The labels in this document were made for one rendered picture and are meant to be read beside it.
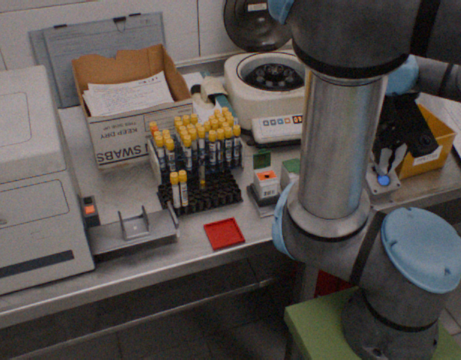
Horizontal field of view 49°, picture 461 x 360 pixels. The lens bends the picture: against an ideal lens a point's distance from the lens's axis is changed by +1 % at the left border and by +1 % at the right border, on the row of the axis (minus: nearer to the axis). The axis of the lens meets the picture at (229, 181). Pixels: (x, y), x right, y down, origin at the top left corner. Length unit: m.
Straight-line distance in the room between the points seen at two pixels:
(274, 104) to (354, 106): 0.72
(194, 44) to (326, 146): 0.97
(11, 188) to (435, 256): 0.62
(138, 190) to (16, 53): 0.51
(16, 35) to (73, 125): 0.26
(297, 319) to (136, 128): 0.56
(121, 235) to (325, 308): 0.41
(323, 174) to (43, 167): 0.43
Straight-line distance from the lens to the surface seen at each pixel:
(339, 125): 0.55
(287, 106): 1.25
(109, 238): 1.00
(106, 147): 1.18
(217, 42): 1.52
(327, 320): 0.89
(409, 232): 0.73
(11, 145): 0.83
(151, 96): 1.33
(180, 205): 1.06
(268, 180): 1.04
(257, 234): 1.03
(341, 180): 0.62
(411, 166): 1.21
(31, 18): 1.39
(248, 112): 1.24
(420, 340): 0.83
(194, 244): 1.02
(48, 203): 0.87
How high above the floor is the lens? 1.64
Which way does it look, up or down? 42 degrees down
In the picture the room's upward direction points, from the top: straight up
